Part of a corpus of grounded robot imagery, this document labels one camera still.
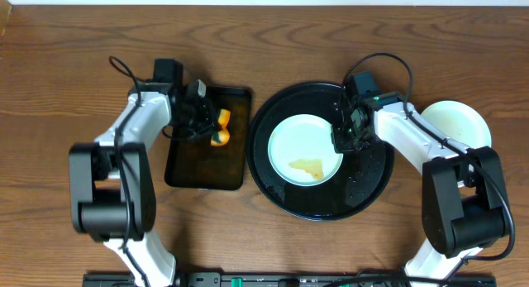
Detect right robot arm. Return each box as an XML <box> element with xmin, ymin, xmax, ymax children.
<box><xmin>332</xmin><ymin>72</ymin><xmax>515</xmax><ymax>286</ymax></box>

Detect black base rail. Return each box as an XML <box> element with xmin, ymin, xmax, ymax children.
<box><xmin>81</xmin><ymin>272</ymin><xmax>498</xmax><ymax>287</ymax></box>

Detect black round tray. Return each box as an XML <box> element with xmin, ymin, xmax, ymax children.
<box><xmin>246</xmin><ymin>82</ymin><xmax>394</xmax><ymax>221</ymax></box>

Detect orange green sponge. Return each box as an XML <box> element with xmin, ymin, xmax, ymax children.
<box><xmin>210</xmin><ymin>108</ymin><xmax>231</xmax><ymax>146</ymax></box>

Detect mint green plate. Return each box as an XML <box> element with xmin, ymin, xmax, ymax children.
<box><xmin>422</xmin><ymin>100</ymin><xmax>492</xmax><ymax>149</ymax></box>
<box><xmin>267</xmin><ymin>114</ymin><xmax>344</xmax><ymax>187</ymax></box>

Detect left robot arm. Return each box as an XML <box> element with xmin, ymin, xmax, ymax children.
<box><xmin>69</xmin><ymin>56</ymin><xmax>221</xmax><ymax>286</ymax></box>

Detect black rectangular water tray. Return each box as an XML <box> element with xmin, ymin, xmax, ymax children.
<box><xmin>164</xmin><ymin>87</ymin><xmax>251</xmax><ymax>191</ymax></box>

